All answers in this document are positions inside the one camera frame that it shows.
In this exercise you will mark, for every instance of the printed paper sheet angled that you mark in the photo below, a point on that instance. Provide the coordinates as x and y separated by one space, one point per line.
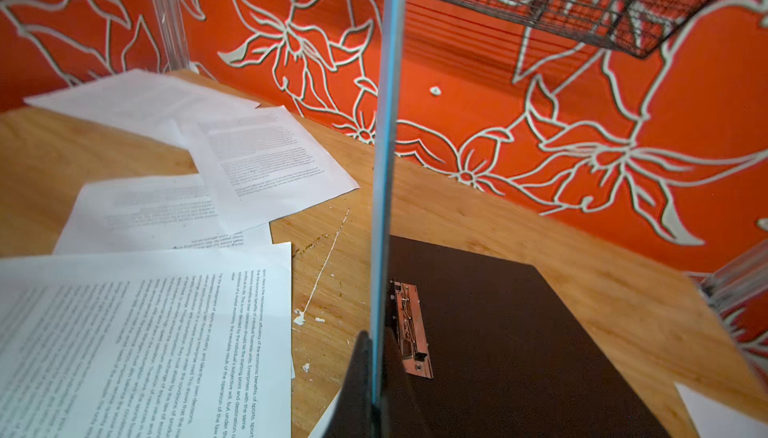
261 166

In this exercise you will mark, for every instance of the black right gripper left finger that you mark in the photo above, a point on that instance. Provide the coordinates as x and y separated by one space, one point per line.
352 414

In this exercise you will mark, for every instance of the metal folder clip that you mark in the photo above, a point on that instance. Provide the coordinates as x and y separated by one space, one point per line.
410 331

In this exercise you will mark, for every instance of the blue folder black inside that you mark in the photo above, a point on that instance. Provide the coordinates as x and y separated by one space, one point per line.
509 358

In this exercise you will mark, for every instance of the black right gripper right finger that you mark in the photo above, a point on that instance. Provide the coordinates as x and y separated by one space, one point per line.
400 415

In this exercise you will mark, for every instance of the printed paper sheet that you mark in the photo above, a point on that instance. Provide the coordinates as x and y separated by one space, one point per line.
173 343
149 213
142 103
712 419

